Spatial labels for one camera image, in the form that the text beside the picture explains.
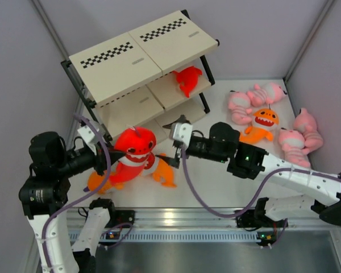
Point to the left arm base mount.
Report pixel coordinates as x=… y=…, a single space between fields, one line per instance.
x=121 y=216

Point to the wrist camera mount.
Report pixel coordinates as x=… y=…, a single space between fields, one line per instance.
x=87 y=135
x=181 y=132

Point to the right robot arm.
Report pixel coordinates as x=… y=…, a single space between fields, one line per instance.
x=286 y=190

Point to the orange shark plush face down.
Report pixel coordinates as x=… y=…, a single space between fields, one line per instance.
x=100 y=183

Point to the pink striped plush bottom right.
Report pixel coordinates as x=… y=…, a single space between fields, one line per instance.
x=292 y=143

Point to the orange shark plush right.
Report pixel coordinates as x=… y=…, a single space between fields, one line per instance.
x=262 y=127

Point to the orange shark plush facing up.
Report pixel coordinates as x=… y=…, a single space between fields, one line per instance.
x=159 y=170

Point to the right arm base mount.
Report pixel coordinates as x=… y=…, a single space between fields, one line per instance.
x=253 y=221

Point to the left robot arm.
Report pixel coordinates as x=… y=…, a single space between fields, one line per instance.
x=44 y=198

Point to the pink striped plush top left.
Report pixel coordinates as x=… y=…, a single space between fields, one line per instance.
x=240 y=106

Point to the pink striped plush top right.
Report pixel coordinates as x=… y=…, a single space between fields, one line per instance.
x=266 y=94

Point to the large red shark plush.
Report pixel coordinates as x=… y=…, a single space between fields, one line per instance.
x=137 y=144

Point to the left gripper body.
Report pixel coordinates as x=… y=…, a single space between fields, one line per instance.
x=99 y=162

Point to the small red shark plush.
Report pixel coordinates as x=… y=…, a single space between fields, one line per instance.
x=187 y=79

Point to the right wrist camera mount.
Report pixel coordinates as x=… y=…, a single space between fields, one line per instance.
x=181 y=132

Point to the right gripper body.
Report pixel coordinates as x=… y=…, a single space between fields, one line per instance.
x=179 y=153

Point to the beige three-tier shelf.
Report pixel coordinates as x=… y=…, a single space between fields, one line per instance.
x=128 y=80

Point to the pink striped plush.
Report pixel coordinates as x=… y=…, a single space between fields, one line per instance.
x=306 y=124
x=292 y=143
x=240 y=106
x=266 y=94

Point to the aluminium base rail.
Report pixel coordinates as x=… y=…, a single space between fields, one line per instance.
x=197 y=225

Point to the pink striped plush far right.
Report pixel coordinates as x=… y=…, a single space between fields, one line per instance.
x=306 y=124

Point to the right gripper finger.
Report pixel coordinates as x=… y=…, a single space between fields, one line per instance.
x=181 y=119
x=173 y=162

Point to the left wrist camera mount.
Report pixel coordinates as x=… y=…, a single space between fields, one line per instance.
x=87 y=135

